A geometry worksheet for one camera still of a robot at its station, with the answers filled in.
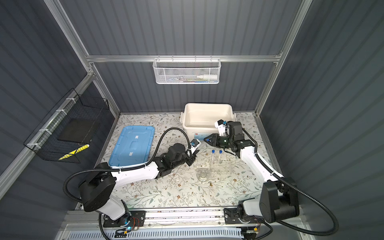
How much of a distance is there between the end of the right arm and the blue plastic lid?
46 cm

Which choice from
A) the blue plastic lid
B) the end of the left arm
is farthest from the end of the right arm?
the blue plastic lid

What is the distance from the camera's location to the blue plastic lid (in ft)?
3.19

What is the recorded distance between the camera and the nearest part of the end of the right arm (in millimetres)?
613

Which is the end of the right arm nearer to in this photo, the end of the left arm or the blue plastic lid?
the end of the left arm
